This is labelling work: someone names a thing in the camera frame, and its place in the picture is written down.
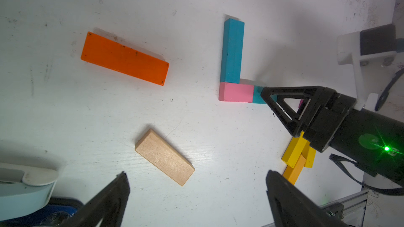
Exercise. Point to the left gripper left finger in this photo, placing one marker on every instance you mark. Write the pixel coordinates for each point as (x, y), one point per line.
(106, 209)

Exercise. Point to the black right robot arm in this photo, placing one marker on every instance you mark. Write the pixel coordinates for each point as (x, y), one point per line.
(372, 142)

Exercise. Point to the pink block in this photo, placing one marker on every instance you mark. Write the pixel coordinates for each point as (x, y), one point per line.
(233, 92)

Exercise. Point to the yellow block left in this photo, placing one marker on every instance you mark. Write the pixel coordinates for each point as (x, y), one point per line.
(294, 150)

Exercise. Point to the natural wood block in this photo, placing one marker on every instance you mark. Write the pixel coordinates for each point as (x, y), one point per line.
(164, 157)

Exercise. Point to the light blue tape dispenser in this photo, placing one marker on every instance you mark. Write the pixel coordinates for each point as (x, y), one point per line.
(25, 189)

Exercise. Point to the yellow block right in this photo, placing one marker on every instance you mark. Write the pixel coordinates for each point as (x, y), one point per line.
(309, 154)

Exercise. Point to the long teal block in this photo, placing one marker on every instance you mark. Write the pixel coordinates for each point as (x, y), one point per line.
(232, 51)

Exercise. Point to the short teal block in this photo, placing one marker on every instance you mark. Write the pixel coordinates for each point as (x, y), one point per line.
(257, 99)

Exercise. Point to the yellow block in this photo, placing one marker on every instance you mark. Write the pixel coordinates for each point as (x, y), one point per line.
(309, 154)
(294, 150)

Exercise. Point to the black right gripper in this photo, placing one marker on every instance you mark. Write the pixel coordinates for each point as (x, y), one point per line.
(321, 114)

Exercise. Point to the blue stapler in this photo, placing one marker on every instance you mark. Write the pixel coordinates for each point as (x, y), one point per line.
(57, 211)

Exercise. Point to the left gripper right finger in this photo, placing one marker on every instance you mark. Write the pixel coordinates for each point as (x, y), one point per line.
(291, 208)

